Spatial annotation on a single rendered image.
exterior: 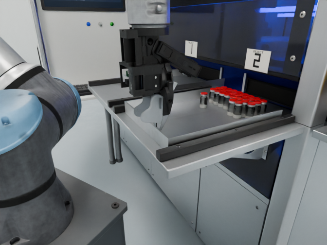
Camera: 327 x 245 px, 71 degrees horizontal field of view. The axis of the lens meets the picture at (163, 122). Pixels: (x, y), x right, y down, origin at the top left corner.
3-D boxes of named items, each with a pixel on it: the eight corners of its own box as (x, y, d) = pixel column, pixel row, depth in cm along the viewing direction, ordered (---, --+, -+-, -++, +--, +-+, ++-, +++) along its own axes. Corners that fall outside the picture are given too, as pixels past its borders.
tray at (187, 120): (216, 96, 82) (217, 86, 81) (280, 122, 61) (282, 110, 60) (125, 112, 68) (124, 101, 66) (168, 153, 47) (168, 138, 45)
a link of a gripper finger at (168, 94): (154, 111, 49) (154, 69, 45) (162, 109, 49) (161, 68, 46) (165, 118, 45) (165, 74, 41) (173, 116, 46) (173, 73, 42)
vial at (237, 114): (236, 115, 65) (239, 99, 63) (242, 118, 63) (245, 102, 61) (230, 116, 64) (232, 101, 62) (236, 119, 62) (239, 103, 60)
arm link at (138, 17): (157, 2, 44) (180, -2, 38) (158, 27, 46) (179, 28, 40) (120, 1, 41) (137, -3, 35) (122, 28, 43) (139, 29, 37)
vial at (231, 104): (231, 113, 67) (233, 97, 65) (236, 115, 65) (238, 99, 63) (225, 114, 66) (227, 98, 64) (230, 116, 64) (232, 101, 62)
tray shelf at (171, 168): (182, 76, 119) (182, 73, 118) (320, 127, 63) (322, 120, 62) (87, 88, 98) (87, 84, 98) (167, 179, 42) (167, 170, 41)
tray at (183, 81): (188, 74, 114) (188, 67, 113) (224, 86, 94) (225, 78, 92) (122, 82, 100) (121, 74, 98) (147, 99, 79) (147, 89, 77)
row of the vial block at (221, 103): (212, 100, 77) (213, 87, 75) (255, 119, 62) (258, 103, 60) (207, 101, 76) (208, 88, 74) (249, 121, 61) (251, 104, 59)
